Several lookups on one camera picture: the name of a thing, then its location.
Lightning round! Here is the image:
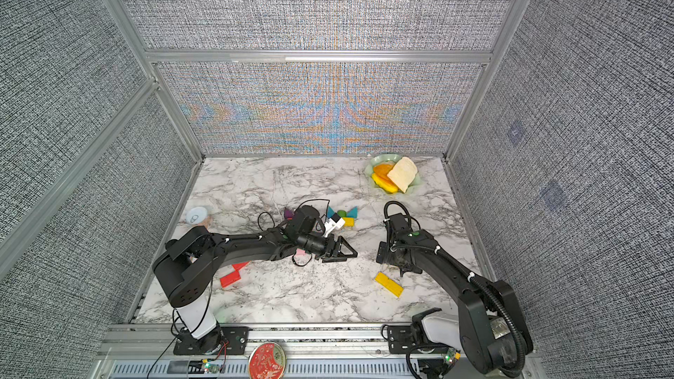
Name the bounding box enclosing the green glass plate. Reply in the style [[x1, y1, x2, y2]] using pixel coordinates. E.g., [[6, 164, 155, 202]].
[[365, 154, 421, 194]]

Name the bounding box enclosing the white round object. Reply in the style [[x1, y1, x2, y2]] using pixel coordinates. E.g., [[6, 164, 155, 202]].
[[185, 206, 211, 226]]

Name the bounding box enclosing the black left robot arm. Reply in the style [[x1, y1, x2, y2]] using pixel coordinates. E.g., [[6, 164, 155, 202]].
[[152, 205, 358, 348]]

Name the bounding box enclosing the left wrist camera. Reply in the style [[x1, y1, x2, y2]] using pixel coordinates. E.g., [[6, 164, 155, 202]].
[[323, 212, 345, 238]]

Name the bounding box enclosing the red rectangle block lower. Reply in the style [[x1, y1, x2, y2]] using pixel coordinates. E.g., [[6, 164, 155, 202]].
[[219, 270, 242, 289]]

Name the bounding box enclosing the beige bread slice toy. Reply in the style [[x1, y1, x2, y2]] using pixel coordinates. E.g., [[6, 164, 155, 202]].
[[387, 156, 419, 193]]

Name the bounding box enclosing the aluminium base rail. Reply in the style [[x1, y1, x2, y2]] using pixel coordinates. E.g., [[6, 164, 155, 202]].
[[87, 323, 449, 378]]

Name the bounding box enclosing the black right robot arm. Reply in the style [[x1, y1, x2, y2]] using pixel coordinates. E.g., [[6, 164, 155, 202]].
[[377, 200, 534, 378]]

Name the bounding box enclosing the orange round food toy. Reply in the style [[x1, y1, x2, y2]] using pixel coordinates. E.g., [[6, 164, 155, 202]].
[[373, 161, 396, 181]]

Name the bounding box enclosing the red round tin lid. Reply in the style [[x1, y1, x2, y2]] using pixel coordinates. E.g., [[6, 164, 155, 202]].
[[247, 342, 287, 379]]

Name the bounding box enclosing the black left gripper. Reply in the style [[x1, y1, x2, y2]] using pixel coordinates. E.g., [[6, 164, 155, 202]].
[[297, 234, 358, 264]]

